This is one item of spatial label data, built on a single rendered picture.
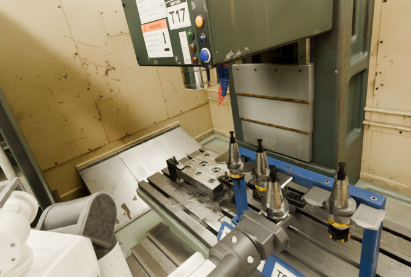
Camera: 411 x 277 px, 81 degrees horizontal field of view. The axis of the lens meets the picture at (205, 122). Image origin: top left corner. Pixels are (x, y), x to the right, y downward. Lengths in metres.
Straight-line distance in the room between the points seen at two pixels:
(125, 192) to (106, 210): 1.14
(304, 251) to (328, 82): 0.70
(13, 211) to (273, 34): 0.72
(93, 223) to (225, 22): 0.55
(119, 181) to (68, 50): 0.92
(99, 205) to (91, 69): 1.34
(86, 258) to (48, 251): 0.06
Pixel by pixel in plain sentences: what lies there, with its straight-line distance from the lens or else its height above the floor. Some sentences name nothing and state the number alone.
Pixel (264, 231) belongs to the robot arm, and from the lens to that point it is 0.60.
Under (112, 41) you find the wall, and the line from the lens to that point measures 1.91.
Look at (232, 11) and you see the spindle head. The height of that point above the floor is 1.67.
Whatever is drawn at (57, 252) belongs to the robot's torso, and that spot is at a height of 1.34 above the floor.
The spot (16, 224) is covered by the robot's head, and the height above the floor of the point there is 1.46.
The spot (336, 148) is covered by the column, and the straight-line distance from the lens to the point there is 1.34.
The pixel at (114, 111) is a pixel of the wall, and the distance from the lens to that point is 1.92.
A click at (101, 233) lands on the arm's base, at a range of 0.63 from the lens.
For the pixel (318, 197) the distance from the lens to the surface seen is 0.68.
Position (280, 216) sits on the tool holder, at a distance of 0.63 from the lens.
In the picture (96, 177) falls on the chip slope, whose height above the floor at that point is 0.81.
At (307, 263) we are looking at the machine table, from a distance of 0.95.
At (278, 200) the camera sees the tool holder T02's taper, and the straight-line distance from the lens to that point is 0.61.
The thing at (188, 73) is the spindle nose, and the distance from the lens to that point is 0.94.
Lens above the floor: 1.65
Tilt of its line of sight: 21 degrees down
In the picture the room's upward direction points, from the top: 10 degrees counter-clockwise
